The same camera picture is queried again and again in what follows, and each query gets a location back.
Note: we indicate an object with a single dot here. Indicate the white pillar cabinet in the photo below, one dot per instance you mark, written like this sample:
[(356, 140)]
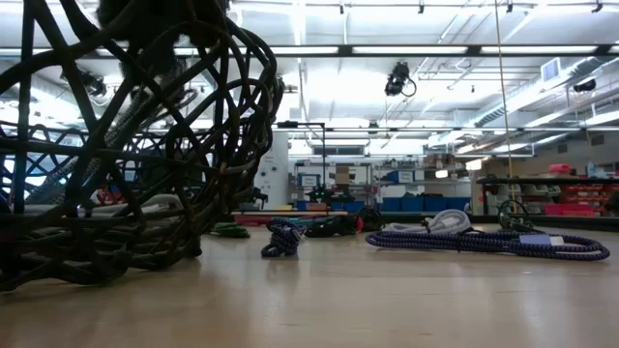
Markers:
[(273, 169)]

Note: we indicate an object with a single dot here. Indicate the black boom stand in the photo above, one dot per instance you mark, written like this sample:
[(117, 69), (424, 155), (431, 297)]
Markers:
[(323, 154)]

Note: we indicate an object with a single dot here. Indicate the cardboard box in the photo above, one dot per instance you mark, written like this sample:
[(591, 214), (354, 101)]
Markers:
[(342, 176)]

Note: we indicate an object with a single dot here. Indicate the blue storage bin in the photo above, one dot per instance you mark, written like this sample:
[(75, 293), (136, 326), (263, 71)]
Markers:
[(412, 203), (392, 204), (458, 203), (435, 203), (348, 206)]

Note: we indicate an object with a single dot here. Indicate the red storage bin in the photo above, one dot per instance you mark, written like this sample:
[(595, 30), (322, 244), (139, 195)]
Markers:
[(573, 209)]

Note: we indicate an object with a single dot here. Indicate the black overhead camera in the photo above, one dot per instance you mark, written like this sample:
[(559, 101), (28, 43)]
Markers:
[(397, 79)]

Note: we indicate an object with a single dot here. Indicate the black table frame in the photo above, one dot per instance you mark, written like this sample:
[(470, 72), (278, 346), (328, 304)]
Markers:
[(580, 223)]

